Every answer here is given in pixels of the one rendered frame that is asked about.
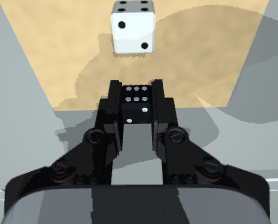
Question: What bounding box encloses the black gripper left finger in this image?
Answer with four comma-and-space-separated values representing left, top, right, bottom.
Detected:
4, 80, 124, 216

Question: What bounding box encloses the white die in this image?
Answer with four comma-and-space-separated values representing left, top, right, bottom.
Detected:
111, 0, 156, 54

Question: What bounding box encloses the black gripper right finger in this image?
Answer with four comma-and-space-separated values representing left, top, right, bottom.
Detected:
151, 79, 270, 220

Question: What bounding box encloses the black die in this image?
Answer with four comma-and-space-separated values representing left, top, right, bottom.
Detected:
121, 85, 152, 124

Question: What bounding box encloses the tan mottled mat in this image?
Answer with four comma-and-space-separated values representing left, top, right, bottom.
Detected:
0, 0, 269, 111

